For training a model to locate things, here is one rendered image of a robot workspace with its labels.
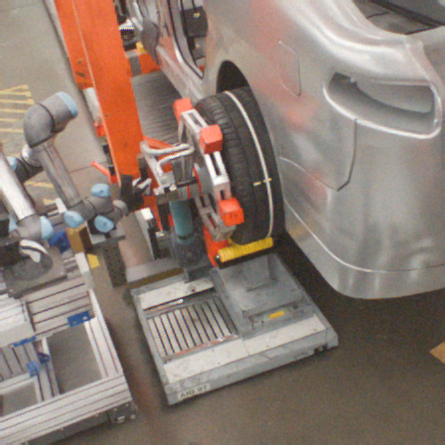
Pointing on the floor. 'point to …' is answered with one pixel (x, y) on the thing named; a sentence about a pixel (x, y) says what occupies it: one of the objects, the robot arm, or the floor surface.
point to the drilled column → (114, 263)
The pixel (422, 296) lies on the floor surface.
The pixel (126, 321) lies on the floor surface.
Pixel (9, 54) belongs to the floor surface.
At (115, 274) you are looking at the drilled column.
